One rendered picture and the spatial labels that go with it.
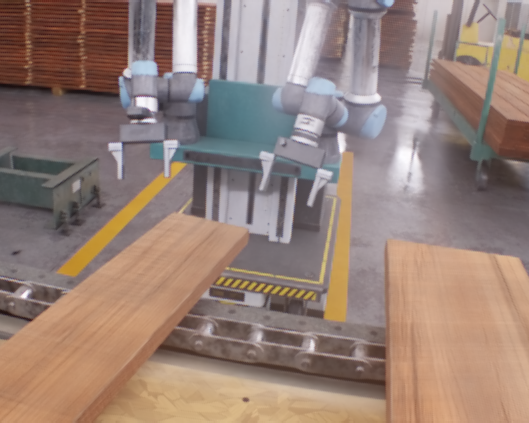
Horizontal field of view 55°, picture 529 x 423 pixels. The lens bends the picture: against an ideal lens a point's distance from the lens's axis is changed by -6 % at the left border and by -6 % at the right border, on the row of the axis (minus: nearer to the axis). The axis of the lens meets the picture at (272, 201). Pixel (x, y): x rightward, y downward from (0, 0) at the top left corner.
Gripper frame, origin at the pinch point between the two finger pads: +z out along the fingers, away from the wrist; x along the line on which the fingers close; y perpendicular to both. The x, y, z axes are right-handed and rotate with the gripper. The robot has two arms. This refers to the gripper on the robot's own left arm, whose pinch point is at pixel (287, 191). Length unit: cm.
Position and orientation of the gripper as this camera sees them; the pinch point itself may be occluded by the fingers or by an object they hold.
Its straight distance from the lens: 143.1
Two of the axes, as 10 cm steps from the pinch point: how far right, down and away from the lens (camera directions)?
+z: -3.1, 9.5, 0.1
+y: -1.9, -0.5, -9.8
